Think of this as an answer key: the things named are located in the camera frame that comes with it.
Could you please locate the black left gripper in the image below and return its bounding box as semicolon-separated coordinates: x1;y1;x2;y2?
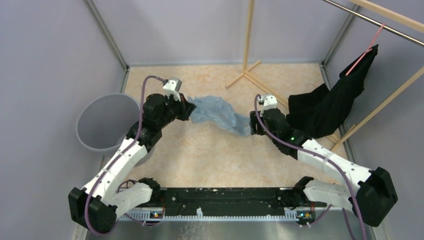
157;91;196;129

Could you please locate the blue plastic trash bag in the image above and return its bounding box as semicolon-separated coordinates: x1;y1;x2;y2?
188;95;251;137

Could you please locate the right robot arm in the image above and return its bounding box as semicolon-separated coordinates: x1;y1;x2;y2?
249;108;398;227

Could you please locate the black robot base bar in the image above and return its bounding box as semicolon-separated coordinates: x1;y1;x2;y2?
129;186;328;218

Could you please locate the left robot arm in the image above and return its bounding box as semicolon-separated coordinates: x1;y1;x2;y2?
68;93;196;237

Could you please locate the grey round trash bin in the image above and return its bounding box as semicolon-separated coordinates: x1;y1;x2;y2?
75;93;140;159

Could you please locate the black hanging t-shirt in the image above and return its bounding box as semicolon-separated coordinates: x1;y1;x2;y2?
286;44;379;139

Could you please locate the pink clothes hanger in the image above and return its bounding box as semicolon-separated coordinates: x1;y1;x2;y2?
345;23;386;76

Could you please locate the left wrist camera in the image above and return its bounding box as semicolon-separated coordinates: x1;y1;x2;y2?
162;78;182;102

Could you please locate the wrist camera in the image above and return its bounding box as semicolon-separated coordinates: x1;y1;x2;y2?
162;78;182;102
257;93;278;117

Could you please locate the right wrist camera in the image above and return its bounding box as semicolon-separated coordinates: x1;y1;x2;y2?
257;93;278;117

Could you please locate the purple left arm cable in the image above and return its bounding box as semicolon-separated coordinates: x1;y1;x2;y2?
84;75;167;237

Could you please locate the white slotted cable duct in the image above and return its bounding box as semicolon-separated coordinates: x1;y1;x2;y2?
118;208;299;222

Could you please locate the metal hanging rail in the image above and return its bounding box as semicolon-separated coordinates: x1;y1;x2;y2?
323;0;424;47

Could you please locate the wooden clothes rack frame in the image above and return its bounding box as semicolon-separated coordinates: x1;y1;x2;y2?
225;0;424;153

